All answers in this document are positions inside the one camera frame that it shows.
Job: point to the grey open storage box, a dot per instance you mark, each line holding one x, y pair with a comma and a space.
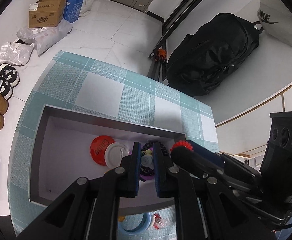
70, 144

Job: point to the teal plaid tablecloth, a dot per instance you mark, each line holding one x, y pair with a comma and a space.
88, 85

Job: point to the red round tin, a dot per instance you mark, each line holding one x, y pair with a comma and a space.
98, 147

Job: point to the white plastic parcel bag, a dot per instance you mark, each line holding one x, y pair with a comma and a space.
15, 54

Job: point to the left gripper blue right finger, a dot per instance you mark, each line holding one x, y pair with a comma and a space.
159, 169

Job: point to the brown cardboard box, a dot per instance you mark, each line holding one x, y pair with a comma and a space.
46, 13

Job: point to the blue cardboard box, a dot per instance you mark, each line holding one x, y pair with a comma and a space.
72, 10

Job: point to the white nike bag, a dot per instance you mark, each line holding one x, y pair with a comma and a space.
276, 19

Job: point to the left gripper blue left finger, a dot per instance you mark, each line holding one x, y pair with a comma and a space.
134, 170

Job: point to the black backpack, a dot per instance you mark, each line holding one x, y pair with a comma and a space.
203, 60

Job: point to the white round lid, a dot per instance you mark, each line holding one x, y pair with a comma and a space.
114, 154

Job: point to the black white sneaker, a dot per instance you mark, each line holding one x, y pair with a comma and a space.
6, 87
10, 74

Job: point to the grey plastic parcel bag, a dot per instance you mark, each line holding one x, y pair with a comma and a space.
44, 38

